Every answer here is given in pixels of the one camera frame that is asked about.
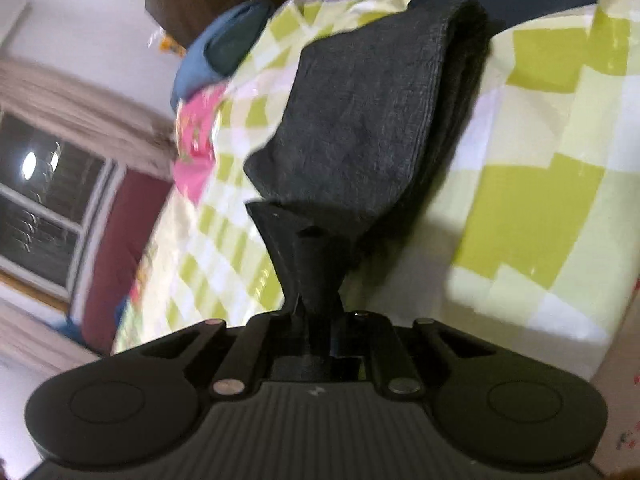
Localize blue bag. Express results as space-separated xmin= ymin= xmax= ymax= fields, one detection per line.
xmin=50 ymin=310 xmax=88 ymax=343

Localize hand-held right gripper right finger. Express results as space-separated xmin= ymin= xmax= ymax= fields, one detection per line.
xmin=306 ymin=225 xmax=496 ymax=396

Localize maroon sofa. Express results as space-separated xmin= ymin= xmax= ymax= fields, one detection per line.
xmin=80 ymin=170 xmax=173 ymax=356

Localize large blue pillow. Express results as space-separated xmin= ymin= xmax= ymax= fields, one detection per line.
xmin=170 ymin=0 xmax=277 ymax=111

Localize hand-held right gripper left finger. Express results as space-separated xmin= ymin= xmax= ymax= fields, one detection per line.
xmin=107 ymin=200 xmax=311 ymax=402

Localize white printed bedsheet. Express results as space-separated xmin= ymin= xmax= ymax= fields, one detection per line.
xmin=590 ymin=310 xmax=640 ymax=480

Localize black pants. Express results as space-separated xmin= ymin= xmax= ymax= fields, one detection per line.
xmin=243 ymin=0 xmax=623 ymax=273

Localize beige curtain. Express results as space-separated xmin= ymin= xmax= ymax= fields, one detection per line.
xmin=0 ymin=300 xmax=101 ymax=381
xmin=0 ymin=55 xmax=176 ymax=181

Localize green checked plastic sheet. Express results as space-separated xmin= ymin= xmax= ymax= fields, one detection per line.
xmin=112 ymin=0 xmax=640 ymax=381

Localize pink floral printed blanket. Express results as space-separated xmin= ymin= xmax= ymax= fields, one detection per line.
xmin=114 ymin=82 xmax=232 ymax=356

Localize barred window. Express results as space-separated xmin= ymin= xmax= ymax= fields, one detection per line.
xmin=0 ymin=110 xmax=126 ymax=306

